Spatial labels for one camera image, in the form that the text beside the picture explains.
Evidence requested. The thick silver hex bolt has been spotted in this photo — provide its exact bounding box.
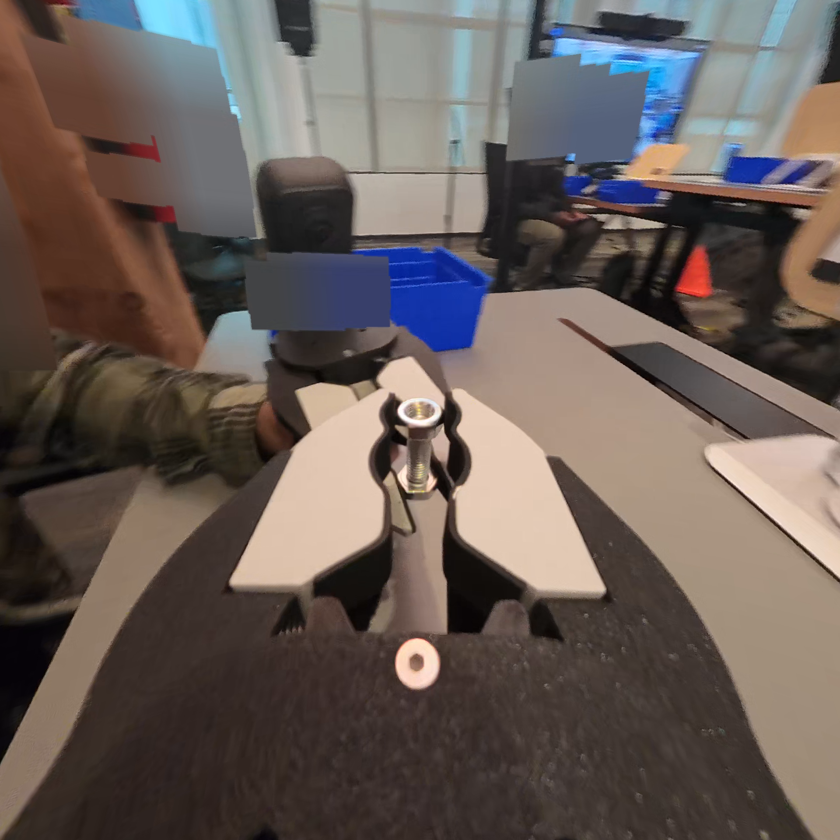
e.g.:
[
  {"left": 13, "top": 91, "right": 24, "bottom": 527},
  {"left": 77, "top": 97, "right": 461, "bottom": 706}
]
[{"left": 395, "top": 430, "right": 439, "bottom": 500}]

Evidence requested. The tan plywood chair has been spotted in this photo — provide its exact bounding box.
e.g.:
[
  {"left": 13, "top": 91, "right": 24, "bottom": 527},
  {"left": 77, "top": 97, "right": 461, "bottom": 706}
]
[{"left": 780, "top": 197, "right": 840, "bottom": 322}]

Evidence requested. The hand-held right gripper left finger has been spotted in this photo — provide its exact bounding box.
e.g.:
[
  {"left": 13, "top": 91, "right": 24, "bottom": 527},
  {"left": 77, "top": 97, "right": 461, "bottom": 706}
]
[{"left": 228, "top": 392, "right": 399, "bottom": 601}]

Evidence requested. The person's left forearm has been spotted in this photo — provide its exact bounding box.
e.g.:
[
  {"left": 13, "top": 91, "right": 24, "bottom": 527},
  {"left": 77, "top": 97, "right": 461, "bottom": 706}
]
[{"left": 0, "top": 328, "right": 271, "bottom": 488}]

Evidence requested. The black office chair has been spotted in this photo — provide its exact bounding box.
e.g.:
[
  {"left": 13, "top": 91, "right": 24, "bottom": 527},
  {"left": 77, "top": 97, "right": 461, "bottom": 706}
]
[{"left": 482, "top": 141, "right": 526, "bottom": 290}]

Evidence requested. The black flat panel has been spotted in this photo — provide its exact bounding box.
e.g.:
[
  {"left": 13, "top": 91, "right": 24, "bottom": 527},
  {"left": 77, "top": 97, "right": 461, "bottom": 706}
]
[{"left": 609, "top": 341, "right": 836, "bottom": 442}]

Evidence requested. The orange traffic cone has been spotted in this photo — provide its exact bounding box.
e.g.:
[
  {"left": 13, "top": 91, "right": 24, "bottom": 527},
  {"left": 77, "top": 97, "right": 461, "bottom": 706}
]
[{"left": 676, "top": 245, "right": 714, "bottom": 298}]

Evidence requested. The silver hex nut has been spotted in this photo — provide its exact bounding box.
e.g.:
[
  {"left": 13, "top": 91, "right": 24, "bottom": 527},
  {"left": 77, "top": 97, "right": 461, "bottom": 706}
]
[{"left": 396, "top": 396, "right": 445, "bottom": 433}]

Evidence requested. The black hanging speaker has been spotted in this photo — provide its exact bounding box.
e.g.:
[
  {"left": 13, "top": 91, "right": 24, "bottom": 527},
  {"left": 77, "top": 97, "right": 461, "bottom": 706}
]
[{"left": 274, "top": 0, "right": 314, "bottom": 56}]

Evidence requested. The large display screen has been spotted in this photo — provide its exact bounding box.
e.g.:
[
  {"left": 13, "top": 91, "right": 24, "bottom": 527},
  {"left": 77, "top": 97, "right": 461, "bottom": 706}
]
[{"left": 548, "top": 20, "right": 713, "bottom": 161}]

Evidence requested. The blue plastic divider bin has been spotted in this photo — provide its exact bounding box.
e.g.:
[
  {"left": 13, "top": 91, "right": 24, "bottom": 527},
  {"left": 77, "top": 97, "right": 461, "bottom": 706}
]
[{"left": 354, "top": 246, "right": 494, "bottom": 353}]

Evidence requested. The white rounded base board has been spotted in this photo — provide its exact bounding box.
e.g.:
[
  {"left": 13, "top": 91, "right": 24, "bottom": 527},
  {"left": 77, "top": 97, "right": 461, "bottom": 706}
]
[{"left": 704, "top": 432, "right": 840, "bottom": 581}]

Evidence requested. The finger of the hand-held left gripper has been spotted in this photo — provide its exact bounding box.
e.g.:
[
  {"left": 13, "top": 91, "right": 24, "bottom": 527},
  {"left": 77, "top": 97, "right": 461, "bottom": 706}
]
[
  {"left": 376, "top": 356, "right": 455, "bottom": 398},
  {"left": 294, "top": 382, "right": 418, "bottom": 536}
]

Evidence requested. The wooden background table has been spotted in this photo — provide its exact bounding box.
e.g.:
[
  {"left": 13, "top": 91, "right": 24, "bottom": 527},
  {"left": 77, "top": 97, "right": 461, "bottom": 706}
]
[{"left": 567, "top": 174, "right": 840, "bottom": 329}]

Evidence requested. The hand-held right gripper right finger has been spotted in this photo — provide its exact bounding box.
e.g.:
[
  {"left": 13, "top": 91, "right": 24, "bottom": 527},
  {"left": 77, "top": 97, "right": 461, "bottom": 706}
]
[{"left": 446, "top": 388, "right": 606, "bottom": 606}]

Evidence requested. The person's left hand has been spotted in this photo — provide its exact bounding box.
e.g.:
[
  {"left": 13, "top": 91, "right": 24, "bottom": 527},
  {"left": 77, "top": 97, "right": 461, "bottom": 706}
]
[{"left": 255, "top": 400, "right": 301, "bottom": 460}]

